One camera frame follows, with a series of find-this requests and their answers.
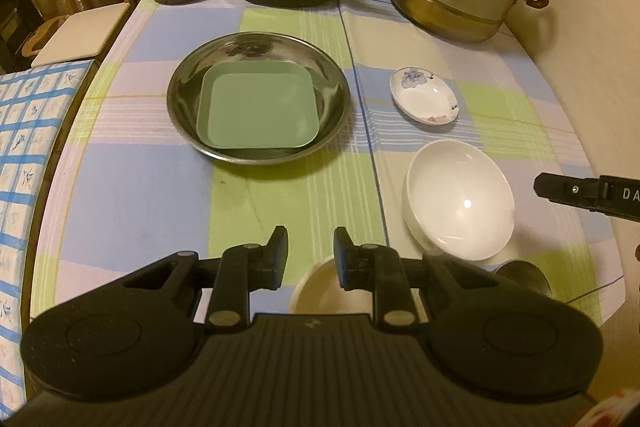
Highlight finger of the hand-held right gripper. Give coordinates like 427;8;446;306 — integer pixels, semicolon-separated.
533;172;604;210

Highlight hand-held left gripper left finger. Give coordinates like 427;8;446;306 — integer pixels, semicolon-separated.
120;225;290;334

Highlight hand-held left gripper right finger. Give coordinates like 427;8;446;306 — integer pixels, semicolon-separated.
333;227;503;334

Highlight cream ribbed bowl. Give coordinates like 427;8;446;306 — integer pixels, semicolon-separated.
288;255;376;315

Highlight small stainless steel bowl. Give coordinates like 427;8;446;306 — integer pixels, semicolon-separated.
492;260;553;300

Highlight white ceramic bowl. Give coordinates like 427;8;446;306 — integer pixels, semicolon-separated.
403;140;516;262

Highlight green square plate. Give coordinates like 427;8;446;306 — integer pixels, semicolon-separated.
196;62;321;151

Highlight small floral white saucer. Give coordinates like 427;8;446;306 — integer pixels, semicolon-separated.
389;68;460;126

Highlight round stainless steel plate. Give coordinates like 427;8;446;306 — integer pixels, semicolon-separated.
166;32;352;166

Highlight pastel plaid tablecloth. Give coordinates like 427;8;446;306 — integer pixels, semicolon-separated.
30;0;626;343

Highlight blue checked cloth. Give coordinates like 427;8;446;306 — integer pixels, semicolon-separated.
0;59;98;408

